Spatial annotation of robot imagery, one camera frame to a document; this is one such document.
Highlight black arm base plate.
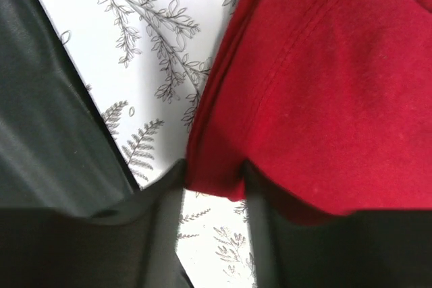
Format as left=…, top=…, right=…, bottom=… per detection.
left=1, top=0, right=138, bottom=216

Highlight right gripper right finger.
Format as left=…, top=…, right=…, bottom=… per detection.
left=243, top=163, right=431, bottom=287

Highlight floral table cloth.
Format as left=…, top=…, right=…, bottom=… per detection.
left=40, top=0, right=257, bottom=287

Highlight red t shirt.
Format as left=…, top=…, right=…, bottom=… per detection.
left=186, top=0, right=431, bottom=224

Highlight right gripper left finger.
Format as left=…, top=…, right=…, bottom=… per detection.
left=1, top=159, right=192, bottom=288

